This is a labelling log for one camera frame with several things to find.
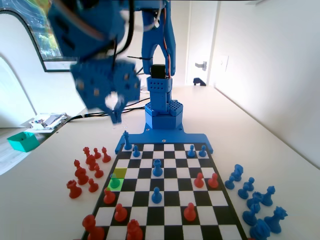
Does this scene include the red chess queen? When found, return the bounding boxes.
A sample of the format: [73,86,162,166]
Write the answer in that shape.
[82,146,93,161]

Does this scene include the blue chess queen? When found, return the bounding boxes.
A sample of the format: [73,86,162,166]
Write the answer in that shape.
[263,205,289,235]

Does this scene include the blue chess bishop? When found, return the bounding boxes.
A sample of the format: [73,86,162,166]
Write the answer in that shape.
[260,185,277,207]
[241,202,261,226]

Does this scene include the blue pawn board centre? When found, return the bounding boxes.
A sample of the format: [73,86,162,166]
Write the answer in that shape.
[152,159,163,178]

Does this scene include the blue chess king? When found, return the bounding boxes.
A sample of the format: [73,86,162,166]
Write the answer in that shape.
[123,129,133,151]

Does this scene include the black framed map poster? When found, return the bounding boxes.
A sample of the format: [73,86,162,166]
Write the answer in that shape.
[0,0,81,73]

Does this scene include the pile of papers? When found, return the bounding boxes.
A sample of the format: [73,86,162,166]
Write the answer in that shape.
[26,112,72,134]

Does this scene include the white door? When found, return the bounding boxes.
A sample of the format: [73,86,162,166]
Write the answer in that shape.
[185,0,221,87]

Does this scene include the black zip tie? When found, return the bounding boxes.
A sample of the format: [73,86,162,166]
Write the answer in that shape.
[127,55,154,61]

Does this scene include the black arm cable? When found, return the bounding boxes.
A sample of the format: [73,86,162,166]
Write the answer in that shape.
[113,0,136,73]

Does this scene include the red chess knight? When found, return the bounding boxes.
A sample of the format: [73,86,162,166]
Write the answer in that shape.
[85,154,99,171]
[74,167,90,186]

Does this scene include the black white chessboard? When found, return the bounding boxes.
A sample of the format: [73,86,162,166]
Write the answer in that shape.
[79,142,251,240]

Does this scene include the teal plastic box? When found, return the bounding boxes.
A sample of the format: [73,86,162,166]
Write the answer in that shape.
[6,131,40,153]

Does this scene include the white arched panel black rim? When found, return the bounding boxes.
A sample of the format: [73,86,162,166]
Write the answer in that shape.
[0,9,47,129]

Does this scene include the silver door handle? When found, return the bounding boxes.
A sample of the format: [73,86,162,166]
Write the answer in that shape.
[194,60,208,72]

